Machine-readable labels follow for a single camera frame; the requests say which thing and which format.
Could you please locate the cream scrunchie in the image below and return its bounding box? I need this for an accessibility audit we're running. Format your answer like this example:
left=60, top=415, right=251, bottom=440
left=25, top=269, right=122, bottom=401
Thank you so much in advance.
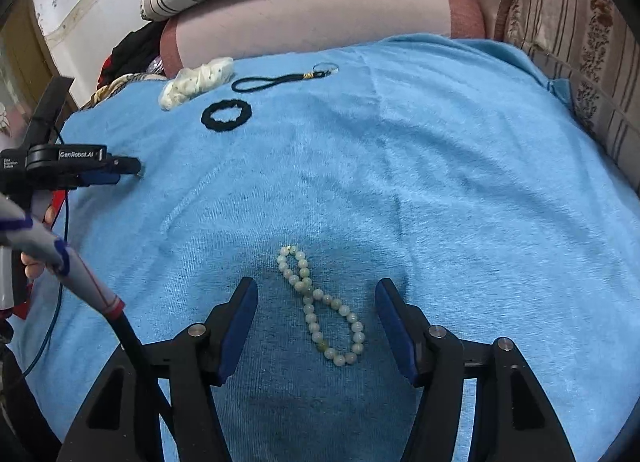
left=158, top=56, right=235, bottom=111

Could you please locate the white braided cable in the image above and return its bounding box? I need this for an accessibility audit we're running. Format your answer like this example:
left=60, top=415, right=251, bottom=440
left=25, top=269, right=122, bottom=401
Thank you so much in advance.
left=0, top=194, right=173, bottom=423

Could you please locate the pale green bead bracelet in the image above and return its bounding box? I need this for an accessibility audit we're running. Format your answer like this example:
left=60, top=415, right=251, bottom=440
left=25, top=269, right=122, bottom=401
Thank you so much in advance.
left=276, top=244, right=367, bottom=368

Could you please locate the blue terry blanket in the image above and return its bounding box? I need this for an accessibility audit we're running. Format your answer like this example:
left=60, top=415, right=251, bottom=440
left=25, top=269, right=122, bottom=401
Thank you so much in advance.
left=10, top=34, right=640, bottom=462

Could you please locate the patterned cloth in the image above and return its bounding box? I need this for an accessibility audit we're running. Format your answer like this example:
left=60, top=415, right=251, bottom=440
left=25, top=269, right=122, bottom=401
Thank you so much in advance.
left=80, top=72, right=166, bottom=110

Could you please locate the person's left hand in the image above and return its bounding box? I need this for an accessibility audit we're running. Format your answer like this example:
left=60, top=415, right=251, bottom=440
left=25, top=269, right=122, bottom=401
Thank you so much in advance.
left=20, top=206, right=57, bottom=287

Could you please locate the pink sofa armrest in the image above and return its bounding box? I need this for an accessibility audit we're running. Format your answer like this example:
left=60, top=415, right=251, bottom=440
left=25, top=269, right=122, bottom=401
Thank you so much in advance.
left=160, top=0, right=487, bottom=78

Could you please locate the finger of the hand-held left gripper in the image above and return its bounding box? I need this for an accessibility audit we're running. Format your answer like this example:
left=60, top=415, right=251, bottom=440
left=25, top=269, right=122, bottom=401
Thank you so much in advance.
left=75, top=169, right=123, bottom=189
left=106, top=156, right=146, bottom=179

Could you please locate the black lanyard with key ring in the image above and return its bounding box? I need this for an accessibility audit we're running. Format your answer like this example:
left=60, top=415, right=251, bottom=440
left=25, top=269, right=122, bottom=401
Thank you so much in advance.
left=231, top=63, right=340, bottom=93

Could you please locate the black cloth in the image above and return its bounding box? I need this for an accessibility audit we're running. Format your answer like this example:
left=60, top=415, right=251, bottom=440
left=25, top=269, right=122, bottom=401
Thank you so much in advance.
left=100, top=22, right=166, bottom=85

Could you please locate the black scrunchie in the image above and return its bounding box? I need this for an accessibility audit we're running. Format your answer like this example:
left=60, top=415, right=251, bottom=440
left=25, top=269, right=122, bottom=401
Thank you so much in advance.
left=201, top=99, right=253, bottom=133

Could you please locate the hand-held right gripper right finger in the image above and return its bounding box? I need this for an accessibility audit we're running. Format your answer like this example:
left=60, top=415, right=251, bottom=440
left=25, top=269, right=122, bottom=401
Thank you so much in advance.
left=374, top=278, right=576, bottom=462

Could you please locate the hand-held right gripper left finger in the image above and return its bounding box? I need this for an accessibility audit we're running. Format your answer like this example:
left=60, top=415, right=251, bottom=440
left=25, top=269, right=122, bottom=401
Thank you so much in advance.
left=56, top=277, right=259, bottom=462

